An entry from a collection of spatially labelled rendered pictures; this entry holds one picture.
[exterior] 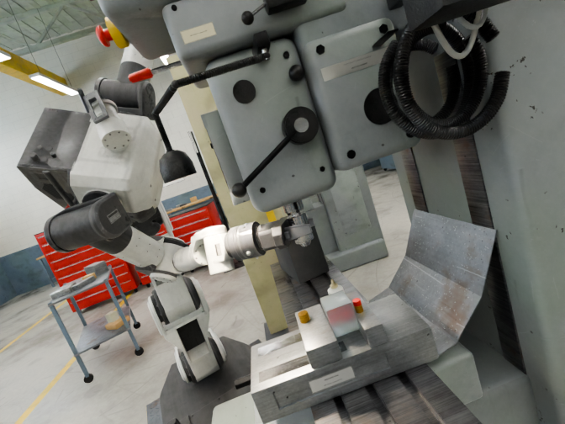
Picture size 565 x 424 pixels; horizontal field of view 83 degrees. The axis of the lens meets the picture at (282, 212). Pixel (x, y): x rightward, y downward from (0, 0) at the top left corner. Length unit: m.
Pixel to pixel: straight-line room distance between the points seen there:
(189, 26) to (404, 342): 0.69
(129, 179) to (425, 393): 0.79
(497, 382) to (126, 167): 1.03
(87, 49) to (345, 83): 10.50
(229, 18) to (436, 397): 0.74
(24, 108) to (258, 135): 10.90
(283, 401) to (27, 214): 11.10
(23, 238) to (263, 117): 11.26
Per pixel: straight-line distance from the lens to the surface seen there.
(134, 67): 1.15
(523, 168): 0.72
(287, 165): 0.65
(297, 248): 1.11
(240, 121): 0.65
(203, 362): 1.50
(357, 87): 0.68
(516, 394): 0.99
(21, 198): 11.56
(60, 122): 1.06
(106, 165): 0.94
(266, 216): 2.50
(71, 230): 0.88
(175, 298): 1.29
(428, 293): 0.93
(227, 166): 0.72
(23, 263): 11.92
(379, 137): 0.69
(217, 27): 0.67
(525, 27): 0.74
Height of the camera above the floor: 1.42
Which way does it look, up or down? 10 degrees down
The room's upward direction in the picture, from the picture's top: 19 degrees counter-clockwise
